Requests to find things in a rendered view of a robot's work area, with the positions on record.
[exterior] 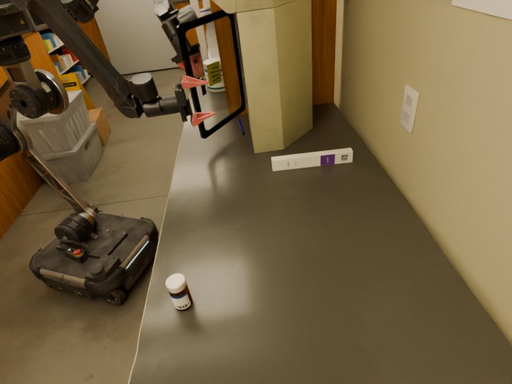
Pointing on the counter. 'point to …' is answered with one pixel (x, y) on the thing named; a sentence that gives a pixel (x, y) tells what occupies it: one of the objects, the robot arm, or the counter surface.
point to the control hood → (226, 5)
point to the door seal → (192, 70)
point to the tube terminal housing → (276, 69)
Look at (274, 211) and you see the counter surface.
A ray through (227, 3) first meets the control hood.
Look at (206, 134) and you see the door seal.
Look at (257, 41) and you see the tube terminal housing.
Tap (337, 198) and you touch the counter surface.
